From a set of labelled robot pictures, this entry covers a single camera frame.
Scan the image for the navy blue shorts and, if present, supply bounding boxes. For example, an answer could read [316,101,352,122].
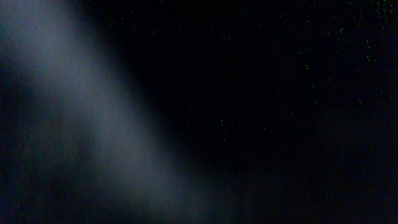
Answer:
[1,1,397,223]

